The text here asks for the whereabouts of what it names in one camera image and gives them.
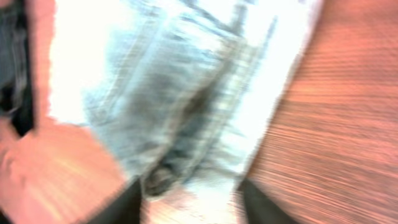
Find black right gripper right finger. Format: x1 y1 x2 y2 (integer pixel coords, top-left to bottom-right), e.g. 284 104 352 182
238 179 299 224

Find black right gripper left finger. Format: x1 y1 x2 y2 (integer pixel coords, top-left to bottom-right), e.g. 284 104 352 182
87 180 142 224

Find light blue denim shorts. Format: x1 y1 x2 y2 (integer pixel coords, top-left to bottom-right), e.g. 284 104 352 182
48 0 324 224

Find black folded garment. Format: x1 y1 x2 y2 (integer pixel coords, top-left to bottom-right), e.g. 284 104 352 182
1 0 35 138

